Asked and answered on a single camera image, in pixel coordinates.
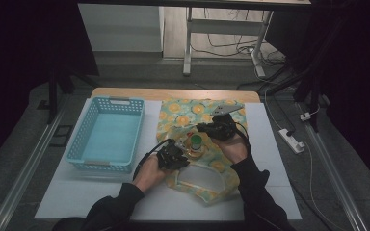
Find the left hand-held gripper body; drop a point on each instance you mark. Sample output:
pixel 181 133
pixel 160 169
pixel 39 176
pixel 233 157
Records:
pixel 170 157

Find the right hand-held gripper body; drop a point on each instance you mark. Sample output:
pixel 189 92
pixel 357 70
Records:
pixel 224 126

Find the small green-capped bottle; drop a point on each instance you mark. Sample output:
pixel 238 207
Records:
pixel 196 141

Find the orange-slice print cloth bag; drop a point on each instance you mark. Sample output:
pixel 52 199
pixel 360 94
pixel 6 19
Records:
pixel 186 112

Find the blue perforated plastic basket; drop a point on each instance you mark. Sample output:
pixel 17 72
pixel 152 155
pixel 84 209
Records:
pixel 109 138

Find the person's right hand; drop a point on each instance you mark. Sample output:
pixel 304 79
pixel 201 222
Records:
pixel 234 150

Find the person's left hand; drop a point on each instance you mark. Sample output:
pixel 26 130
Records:
pixel 149 174

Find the white power strip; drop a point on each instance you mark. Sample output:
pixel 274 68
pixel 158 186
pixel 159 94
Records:
pixel 290 140

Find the small white adapter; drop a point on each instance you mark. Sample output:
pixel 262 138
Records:
pixel 305 116

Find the black metal stand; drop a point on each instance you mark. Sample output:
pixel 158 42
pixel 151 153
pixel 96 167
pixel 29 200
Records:
pixel 313 96
pixel 53 93

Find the white table mat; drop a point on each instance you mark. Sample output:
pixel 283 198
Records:
pixel 77 199

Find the black floor plate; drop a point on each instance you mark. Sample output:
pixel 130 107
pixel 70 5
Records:
pixel 62 135

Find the grey cabinet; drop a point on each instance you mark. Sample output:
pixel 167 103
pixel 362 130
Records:
pixel 118 29

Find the black curtain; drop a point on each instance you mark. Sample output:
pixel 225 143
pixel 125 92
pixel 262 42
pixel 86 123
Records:
pixel 19 64
pixel 359 80

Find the white desk frame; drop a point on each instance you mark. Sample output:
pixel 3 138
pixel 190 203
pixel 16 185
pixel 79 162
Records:
pixel 221 27

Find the aluminium rail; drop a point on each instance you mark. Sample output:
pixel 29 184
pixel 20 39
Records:
pixel 334 179
pixel 25 170

